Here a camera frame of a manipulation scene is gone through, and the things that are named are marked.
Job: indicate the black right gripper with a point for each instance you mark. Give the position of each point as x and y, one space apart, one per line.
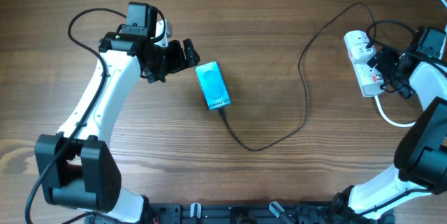
385 58

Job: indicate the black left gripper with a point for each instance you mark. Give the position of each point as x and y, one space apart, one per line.
177 61

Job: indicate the white power strip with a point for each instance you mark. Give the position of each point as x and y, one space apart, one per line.
369 79

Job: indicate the blue Galaxy smartphone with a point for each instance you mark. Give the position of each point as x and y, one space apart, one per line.
212 85

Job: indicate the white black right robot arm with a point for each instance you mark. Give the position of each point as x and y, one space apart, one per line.
419 166

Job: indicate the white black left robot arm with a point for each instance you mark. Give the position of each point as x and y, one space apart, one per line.
76 168

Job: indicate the white USB charger adapter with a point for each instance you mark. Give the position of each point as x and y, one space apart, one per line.
360 54

